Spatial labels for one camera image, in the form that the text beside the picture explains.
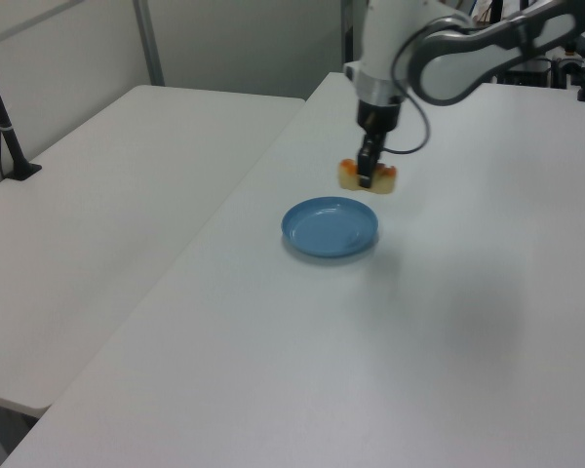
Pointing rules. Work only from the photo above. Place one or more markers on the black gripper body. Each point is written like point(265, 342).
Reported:
point(378, 116)

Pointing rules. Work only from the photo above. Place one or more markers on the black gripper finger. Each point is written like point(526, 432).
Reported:
point(368, 168)

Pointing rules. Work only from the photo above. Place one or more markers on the bread with orange topping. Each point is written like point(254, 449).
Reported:
point(390, 183)

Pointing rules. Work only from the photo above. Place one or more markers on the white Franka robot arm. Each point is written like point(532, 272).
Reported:
point(380, 39)

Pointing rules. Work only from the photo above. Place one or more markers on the blue round plate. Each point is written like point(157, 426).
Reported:
point(322, 234)

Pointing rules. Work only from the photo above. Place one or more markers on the dark background equipment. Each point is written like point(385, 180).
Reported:
point(531, 73)

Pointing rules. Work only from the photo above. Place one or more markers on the white side table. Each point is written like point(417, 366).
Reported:
point(102, 205)

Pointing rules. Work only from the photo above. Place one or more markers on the black pole with clamp foot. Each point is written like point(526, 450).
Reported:
point(7, 131)

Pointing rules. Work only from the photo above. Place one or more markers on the grey metal frame post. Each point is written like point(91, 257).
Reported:
point(150, 44)

